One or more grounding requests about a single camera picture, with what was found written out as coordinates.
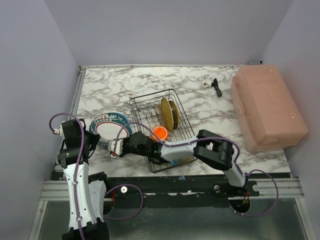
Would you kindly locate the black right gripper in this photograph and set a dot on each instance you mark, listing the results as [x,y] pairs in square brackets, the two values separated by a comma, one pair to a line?
[125,147]

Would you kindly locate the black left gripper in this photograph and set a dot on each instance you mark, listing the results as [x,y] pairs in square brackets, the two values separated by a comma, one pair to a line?
[92,139]

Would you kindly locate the orange mug black handle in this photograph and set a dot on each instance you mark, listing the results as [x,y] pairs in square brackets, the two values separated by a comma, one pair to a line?
[161,132]

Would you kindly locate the teal rimmed large plate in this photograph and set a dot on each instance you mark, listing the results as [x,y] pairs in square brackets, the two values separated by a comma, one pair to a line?
[107,117]

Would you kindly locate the yellow woven bamboo plate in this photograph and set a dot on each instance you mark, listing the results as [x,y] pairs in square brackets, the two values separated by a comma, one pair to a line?
[167,113]

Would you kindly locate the beige ceramic bowl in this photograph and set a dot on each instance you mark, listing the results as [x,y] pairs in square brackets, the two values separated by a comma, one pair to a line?
[184,160]

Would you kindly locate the yellow patterned plate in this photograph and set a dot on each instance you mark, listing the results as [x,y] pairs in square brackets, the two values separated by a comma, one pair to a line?
[175,114]

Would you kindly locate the blue butterfly mug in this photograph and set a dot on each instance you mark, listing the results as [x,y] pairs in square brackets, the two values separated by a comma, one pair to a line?
[174,162]

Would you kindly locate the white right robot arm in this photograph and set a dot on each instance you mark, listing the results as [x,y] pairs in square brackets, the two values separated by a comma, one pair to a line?
[214,150]

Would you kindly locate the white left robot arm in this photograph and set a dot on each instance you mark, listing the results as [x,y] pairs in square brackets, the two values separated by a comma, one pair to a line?
[86,192]

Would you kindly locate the black and white pipe fitting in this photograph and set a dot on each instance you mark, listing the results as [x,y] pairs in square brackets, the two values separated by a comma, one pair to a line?
[213,84]

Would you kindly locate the pink plastic storage box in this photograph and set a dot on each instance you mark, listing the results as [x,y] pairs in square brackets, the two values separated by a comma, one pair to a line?
[266,112]

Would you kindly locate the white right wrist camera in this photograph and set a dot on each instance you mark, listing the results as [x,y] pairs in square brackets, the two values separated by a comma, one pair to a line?
[115,147]

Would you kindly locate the dark wire dish rack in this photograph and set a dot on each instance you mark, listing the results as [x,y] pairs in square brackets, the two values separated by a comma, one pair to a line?
[141,108]

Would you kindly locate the aluminium side rail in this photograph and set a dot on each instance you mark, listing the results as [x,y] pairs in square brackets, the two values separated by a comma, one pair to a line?
[68,117]

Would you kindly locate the black front table rail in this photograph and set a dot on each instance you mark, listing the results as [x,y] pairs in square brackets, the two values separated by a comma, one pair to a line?
[178,191]

